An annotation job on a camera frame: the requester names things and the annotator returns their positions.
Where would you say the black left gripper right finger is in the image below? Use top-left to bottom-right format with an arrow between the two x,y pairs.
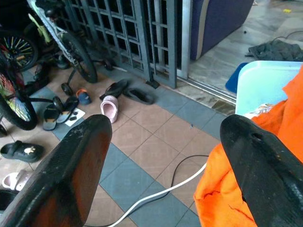
219,114 -> 303,227

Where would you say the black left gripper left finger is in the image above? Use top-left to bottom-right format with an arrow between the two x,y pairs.
0,113 -> 113,227

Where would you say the orange cloth garment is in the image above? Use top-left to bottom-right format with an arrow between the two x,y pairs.
193,66 -> 303,227

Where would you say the pale pink sandal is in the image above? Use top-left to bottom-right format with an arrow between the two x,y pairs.
1,169 -> 33,192

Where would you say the black clog with white print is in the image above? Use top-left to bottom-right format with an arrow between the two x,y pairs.
0,140 -> 45,163

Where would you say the black round tub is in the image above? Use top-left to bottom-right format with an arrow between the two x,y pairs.
0,189 -> 19,212

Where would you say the white paper sheet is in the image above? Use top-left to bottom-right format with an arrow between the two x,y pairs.
64,107 -> 86,127

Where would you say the small blue orange shoe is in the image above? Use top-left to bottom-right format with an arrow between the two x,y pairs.
76,88 -> 92,105

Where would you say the light blue plastic basket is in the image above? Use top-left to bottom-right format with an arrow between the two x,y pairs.
234,60 -> 303,119

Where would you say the pink clog shoe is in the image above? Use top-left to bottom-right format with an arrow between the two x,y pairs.
100,95 -> 119,124

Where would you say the bicycle with colourful spokes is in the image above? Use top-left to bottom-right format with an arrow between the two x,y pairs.
0,51 -> 38,137

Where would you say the blue floor mat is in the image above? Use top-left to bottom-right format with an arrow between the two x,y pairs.
225,62 -> 249,95

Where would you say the dark grey cloth pile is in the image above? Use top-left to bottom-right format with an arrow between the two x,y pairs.
245,39 -> 303,62

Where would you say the white children's bicycle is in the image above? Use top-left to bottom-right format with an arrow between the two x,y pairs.
26,0 -> 98,96

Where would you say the bicycle with coloured spoke beads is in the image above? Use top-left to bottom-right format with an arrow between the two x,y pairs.
0,29 -> 40,73

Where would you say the blue sofa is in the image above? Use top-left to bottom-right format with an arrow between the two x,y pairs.
190,0 -> 254,61

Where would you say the dark metal grille gate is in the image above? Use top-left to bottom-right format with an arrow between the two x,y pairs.
62,0 -> 193,89

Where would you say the thin black cable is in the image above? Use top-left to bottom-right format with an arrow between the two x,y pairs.
172,155 -> 209,185

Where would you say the white cable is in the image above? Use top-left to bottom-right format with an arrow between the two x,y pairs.
107,162 -> 207,227

